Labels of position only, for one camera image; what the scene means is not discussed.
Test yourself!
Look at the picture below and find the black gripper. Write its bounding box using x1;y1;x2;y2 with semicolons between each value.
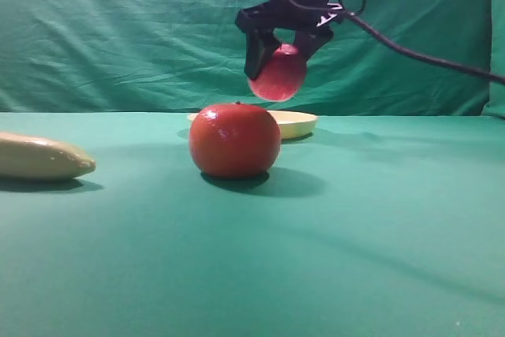
235;0;343;80

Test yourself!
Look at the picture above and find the red apple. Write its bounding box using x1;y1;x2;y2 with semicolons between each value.
249;43;307;103

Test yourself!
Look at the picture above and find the yellow plate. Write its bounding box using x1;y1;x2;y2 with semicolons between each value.
189;104;318;144

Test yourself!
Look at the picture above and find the red orange fruit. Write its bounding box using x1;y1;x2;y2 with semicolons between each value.
189;103;281;178

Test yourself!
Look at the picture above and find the green backdrop cloth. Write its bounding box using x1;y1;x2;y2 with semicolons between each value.
1;0;504;116

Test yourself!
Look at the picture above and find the pale yellow banana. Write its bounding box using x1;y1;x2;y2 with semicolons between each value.
1;132;96;181

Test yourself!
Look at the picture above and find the black cable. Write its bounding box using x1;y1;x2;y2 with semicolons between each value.
248;0;505;86

